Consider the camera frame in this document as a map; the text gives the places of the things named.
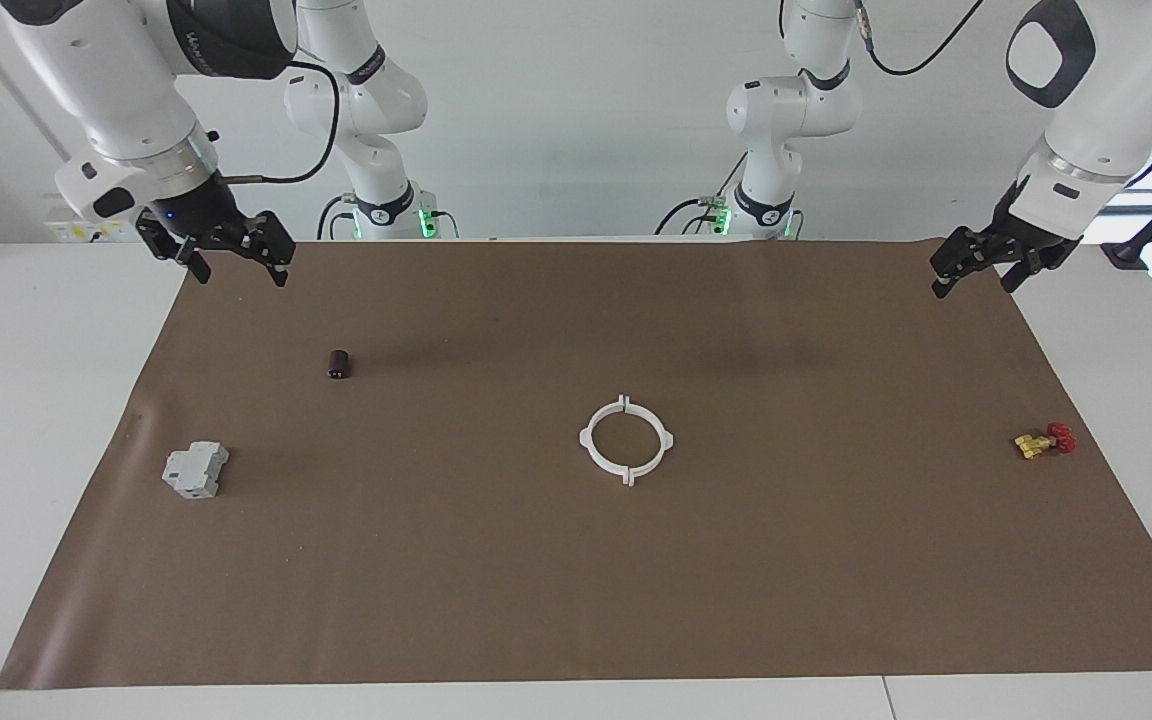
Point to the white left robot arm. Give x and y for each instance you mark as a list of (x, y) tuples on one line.
[(1106, 90)]

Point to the grey circuit breaker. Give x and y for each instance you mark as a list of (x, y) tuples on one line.
[(194, 470)]

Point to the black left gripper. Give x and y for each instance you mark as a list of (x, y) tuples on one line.
[(1006, 240)]

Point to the white wall socket strip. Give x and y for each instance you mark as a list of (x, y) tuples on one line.
[(76, 230)]

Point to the small black cylinder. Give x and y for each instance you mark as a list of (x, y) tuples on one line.
[(340, 364)]

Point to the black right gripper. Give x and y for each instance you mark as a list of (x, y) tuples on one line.
[(211, 220)]

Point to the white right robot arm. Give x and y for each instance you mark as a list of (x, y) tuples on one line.
[(116, 80)]

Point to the brown paper table mat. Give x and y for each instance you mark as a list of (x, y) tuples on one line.
[(576, 580)]

